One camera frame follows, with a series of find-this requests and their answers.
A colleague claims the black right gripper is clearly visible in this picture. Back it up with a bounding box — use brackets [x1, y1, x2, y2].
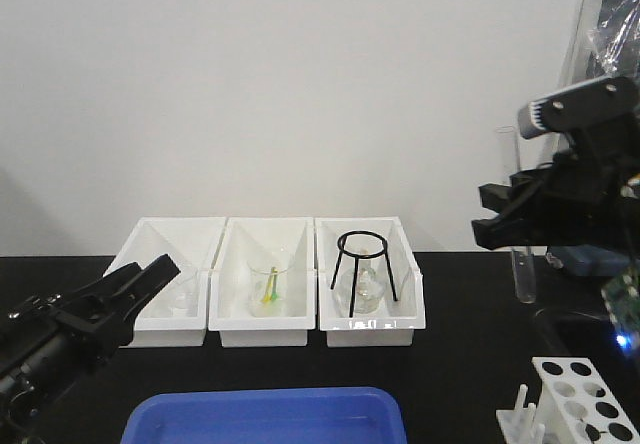
[471, 128, 639, 267]

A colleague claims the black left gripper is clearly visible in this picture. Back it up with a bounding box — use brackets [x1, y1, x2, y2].
[1, 254, 180, 414]

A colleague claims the clear glass test tube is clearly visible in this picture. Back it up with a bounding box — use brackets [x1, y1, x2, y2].
[495, 126, 536, 304]

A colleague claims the blue-grey pegboard drying rack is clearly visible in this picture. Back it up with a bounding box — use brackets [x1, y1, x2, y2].
[546, 0, 628, 277]

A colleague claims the white test tube rack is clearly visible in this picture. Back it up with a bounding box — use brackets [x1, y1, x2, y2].
[496, 357, 639, 443]

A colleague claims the white bin left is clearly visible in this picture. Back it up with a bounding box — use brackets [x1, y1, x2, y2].
[107, 217, 226, 348]

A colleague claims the white bin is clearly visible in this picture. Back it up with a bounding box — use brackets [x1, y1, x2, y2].
[208, 217, 316, 348]
[107, 217, 226, 348]
[315, 217, 426, 347]

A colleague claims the glassware in left bin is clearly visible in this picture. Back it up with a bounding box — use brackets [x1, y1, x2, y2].
[169, 270, 198, 318]

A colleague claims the black lab sink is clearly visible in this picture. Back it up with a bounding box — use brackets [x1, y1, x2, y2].
[532, 308, 639, 394]

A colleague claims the white bin middle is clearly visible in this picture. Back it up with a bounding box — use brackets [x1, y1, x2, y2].
[208, 217, 316, 348]

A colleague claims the yellow plastic spatula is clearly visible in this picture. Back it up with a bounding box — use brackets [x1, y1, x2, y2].
[261, 270, 271, 303]

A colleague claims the glass beaker in middle bin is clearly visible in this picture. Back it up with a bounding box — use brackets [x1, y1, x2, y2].
[248, 248, 292, 318]

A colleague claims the green plastic spatula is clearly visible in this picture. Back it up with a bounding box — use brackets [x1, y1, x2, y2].
[269, 267, 279, 302]

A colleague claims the black metal tripod stand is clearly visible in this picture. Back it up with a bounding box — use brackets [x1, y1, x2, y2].
[336, 230, 399, 313]

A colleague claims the white bin right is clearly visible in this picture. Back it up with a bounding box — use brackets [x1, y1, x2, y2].
[315, 217, 426, 347]

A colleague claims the glass alcohol lamp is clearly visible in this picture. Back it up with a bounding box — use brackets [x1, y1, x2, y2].
[330, 249, 385, 318]

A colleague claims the plastic bag of pegs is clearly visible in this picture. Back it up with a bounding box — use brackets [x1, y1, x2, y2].
[586, 0, 639, 86]

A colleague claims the blue plastic tray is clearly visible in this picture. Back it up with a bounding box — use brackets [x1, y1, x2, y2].
[121, 387, 407, 443]

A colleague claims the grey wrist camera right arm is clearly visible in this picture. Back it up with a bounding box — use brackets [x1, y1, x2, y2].
[517, 76, 639, 139]

